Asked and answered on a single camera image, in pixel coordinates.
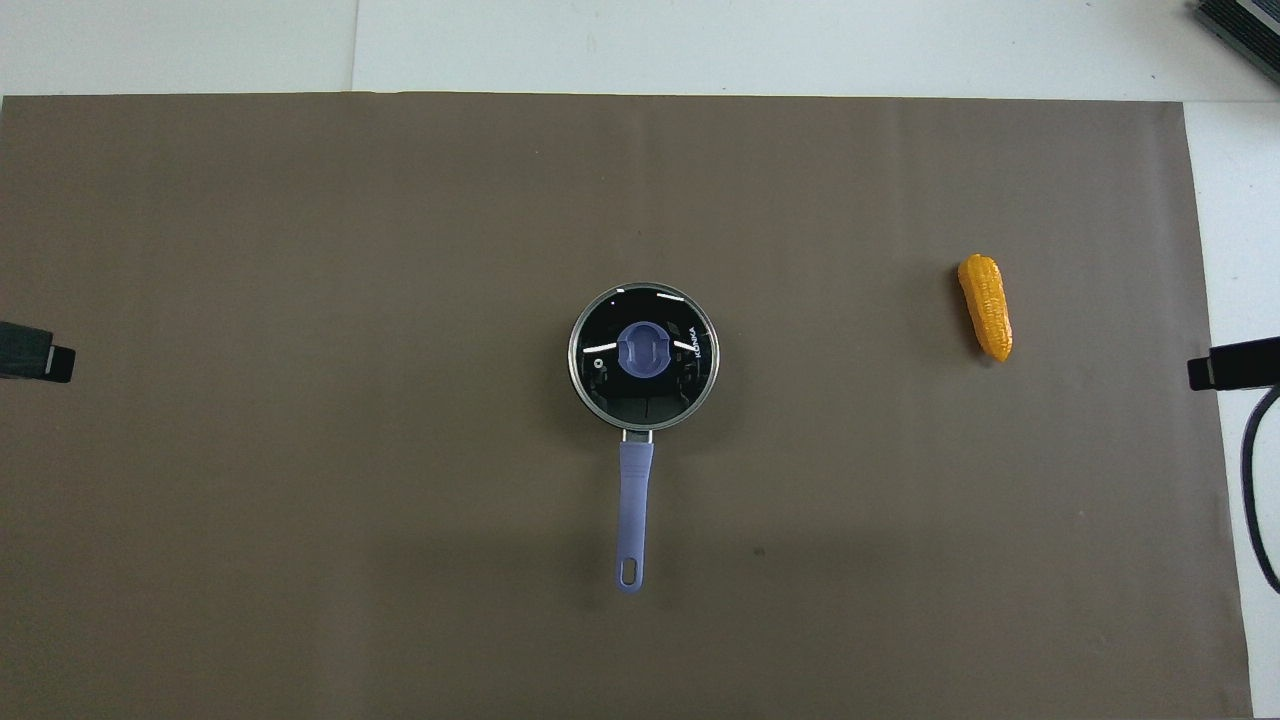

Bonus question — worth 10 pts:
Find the brown table mat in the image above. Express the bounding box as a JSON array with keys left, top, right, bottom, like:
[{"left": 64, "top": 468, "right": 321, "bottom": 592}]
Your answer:
[{"left": 0, "top": 93, "right": 1253, "bottom": 720}]

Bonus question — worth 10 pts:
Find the glass lid with purple knob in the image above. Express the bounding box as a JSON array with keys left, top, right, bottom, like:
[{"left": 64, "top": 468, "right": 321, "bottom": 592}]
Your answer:
[{"left": 568, "top": 283, "right": 720, "bottom": 433}]

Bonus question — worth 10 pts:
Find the dark pot with purple handle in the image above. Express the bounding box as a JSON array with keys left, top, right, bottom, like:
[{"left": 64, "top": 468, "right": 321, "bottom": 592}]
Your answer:
[{"left": 568, "top": 283, "right": 720, "bottom": 595}]

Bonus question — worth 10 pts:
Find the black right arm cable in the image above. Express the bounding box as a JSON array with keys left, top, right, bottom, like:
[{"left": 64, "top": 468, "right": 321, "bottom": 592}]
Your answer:
[{"left": 1241, "top": 385, "right": 1280, "bottom": 594}]

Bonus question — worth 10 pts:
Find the yellow toy corn cob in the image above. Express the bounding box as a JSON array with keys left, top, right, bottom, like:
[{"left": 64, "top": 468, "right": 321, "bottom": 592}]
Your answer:
[{"left": 957, "top": 254, "right": 1013, "bottom": 363}]

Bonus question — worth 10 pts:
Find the dark grey ribbed device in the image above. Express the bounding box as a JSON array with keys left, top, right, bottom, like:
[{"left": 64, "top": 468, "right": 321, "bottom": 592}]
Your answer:
[{"left": 1195, "top": 0, "right": 1280, "bottom": 86}]

